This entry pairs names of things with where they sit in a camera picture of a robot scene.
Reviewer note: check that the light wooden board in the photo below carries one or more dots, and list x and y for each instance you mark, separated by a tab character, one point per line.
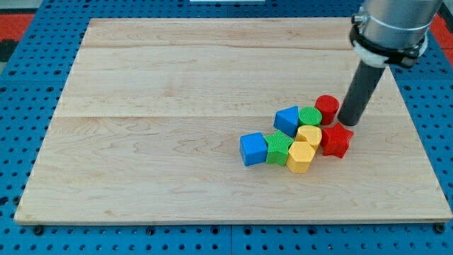
147	128

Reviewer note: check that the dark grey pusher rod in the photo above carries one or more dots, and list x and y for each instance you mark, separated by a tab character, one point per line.
359	93

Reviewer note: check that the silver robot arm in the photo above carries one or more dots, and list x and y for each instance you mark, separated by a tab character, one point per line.
392	31

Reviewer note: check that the blue cube block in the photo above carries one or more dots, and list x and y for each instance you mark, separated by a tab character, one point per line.
253	149

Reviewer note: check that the red star block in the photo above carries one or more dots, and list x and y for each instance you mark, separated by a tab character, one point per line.
335	140

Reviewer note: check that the blue triangle block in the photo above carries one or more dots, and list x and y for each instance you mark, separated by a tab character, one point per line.
287	121

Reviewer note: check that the green cylinder block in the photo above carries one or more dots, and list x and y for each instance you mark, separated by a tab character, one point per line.
310	116

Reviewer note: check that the yellow hexagon block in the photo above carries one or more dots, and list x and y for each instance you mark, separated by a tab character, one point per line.
300	156

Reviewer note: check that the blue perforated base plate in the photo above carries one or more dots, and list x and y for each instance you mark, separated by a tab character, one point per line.
31	84

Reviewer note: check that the yellow heart block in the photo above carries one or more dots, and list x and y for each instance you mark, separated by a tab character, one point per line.
310	134

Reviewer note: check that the red cylinder block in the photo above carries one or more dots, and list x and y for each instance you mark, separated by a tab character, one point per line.
328	107

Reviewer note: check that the green star block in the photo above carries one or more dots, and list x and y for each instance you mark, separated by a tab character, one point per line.
278	148

